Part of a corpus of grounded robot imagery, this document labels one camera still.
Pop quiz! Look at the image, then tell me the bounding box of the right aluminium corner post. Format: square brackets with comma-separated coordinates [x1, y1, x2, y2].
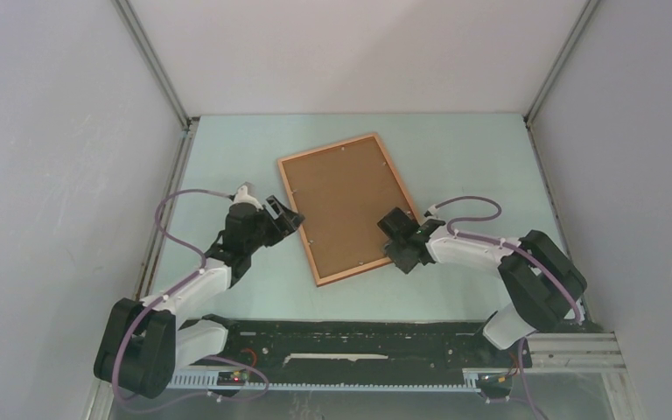
[524, 0, 602, 128]

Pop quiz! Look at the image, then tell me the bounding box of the wooden picture frame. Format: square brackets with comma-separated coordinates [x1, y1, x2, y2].
[276, 132, 424, 288]

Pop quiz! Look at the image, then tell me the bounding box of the aluminium rail with cable duct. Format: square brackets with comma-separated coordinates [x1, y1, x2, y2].
[83, 330, 641, 420]

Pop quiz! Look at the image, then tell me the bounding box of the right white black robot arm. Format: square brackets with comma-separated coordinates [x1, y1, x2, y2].
[377, 207, 587, 366]

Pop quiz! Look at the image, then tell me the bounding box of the aluminium corner post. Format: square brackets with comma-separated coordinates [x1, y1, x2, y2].
[111, 0, 192, 130]
[524, 0, 602, 128]

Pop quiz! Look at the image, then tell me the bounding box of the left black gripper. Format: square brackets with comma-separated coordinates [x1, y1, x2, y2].
[245, 196, 304, 254]

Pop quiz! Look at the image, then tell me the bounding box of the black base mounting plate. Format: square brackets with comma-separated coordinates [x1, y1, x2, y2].
[186, 316, 533, 385]

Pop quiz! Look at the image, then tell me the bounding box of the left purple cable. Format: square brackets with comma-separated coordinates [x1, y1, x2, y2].
[109, 188, 270, 416]

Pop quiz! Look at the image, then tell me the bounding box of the left aluminium corner post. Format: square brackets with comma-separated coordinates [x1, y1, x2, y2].
[111, 0, 192, 130]

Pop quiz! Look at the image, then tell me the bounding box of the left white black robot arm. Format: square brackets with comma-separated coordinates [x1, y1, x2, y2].
[93, 188, 305, 401]

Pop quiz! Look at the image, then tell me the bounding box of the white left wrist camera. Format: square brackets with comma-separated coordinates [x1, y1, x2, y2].
[232, 182, 263, 210]

